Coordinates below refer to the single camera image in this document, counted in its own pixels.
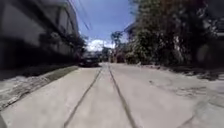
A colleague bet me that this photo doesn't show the dark parked car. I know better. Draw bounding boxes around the dark parked car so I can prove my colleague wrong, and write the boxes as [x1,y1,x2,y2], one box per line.
[78,50,102,68]

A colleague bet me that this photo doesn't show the distant palm tree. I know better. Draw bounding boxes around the distant palm tree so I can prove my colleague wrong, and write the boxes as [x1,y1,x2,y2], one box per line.
[110,30,124,54]

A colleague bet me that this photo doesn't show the grey concrete road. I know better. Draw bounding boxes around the grey concrete road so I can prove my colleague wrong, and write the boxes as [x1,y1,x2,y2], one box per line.
[0,62,224,128]

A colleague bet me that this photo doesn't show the large leafy trees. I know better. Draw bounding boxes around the large leafy trees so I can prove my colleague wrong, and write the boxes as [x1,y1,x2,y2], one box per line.
[124,0,224,69]

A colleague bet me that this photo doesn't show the raised concrete kerb strip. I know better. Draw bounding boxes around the raised concrete kerb strip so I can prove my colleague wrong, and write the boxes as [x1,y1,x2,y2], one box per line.
[0,65,80,111]

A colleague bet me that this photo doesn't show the grey building with fence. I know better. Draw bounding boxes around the grey building with fence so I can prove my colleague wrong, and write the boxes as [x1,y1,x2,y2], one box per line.
[0,0,83,78]

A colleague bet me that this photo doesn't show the overhead wires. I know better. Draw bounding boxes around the overhead wires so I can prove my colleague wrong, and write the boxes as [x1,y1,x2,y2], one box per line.
[66,0,94,33]

